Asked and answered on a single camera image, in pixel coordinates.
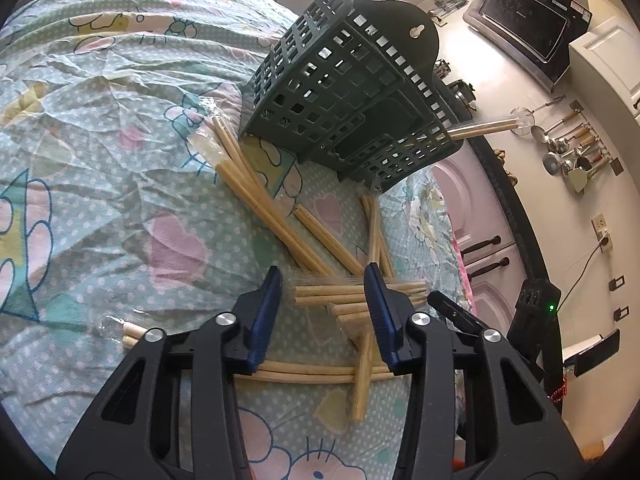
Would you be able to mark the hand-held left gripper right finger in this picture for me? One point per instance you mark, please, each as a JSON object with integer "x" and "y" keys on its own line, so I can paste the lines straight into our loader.
{"x": 381, "y": 315}

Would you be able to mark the black flat device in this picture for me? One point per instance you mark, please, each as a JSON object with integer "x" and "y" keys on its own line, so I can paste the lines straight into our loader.
{"x": 597, "y": 352}

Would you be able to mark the hanging metal spoons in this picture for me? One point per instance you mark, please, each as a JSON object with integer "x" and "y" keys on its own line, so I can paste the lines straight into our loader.
{"x": 447, "y": 5}

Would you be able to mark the row of hanging utensils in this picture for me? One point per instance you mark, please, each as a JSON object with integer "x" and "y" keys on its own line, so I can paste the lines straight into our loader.
{"x": 575, "y": 160}

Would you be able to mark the small steel kettle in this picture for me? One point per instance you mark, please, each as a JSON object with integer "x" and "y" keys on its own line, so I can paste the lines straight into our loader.
{"x": 442, "y": 70}

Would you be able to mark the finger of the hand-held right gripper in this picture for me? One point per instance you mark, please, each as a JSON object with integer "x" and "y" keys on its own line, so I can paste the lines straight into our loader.
{"x": 452, "y": 310}

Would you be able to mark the pile of wooden chopsticks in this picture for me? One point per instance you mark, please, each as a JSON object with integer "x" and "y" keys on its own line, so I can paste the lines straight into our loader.
{"x": 260, "y": 195}

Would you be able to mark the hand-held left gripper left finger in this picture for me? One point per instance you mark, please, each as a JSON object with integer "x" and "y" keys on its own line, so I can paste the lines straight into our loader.
{"x": 265, "y": 315}

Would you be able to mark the printed blanket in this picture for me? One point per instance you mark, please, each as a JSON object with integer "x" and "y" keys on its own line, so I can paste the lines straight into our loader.
{"x": 100, "y": 160}

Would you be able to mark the wooden chopstick pair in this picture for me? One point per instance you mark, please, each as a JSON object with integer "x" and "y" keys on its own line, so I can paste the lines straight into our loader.
{"x": 480, "y": 128}

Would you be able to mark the green plastic basket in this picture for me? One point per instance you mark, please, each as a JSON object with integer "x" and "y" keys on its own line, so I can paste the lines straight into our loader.
{"x": 350, "y": 90}

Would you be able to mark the black range hood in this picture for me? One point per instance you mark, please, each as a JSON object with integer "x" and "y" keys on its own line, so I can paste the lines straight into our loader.
{"x": 525, "y": 15}

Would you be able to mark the white upper cabinet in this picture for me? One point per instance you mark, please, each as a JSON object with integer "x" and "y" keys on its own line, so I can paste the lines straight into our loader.
{"x": 610, "y": 60}

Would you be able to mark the white wall socket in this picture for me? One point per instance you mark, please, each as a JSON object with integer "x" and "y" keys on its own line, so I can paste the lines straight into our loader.
{"x": 600, "y": 222}

